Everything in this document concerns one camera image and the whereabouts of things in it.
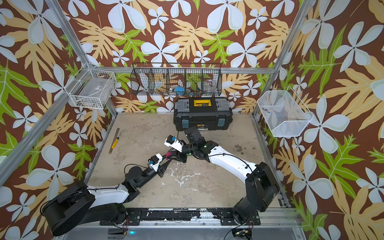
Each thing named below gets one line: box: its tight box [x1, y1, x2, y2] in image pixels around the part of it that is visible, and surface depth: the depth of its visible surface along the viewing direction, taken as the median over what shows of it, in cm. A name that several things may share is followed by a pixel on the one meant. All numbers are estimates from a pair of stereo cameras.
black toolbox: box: [173, 97, 233, 131], surface depth 101 cm
